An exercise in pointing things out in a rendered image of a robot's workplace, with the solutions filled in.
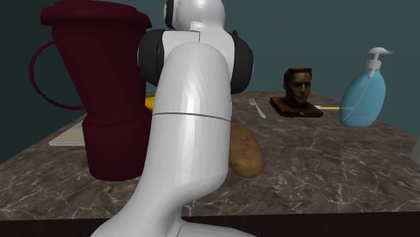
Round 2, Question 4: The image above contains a blue soap pump bottle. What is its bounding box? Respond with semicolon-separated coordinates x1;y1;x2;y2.
339;46;394;128

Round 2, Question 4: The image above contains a dark red lidded mug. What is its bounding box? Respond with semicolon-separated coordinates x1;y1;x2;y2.
29;0;153;182

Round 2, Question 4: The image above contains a yellow round thing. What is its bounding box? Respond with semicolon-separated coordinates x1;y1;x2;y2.
145;94;157;111

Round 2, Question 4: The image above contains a bronze head bust figure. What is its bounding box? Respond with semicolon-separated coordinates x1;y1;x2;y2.
269;67;324;119

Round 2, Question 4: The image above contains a brown potato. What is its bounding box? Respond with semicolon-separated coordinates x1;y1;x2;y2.
228;121;265;178

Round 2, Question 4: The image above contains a pale flat book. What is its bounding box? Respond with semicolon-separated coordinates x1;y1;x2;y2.
48;121;85;147

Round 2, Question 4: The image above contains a grey translucent thing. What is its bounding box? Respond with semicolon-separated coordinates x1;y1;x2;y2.
410;137;420;164

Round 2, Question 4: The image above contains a silver fork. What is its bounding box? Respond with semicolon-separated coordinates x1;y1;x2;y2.
248;98;267;119

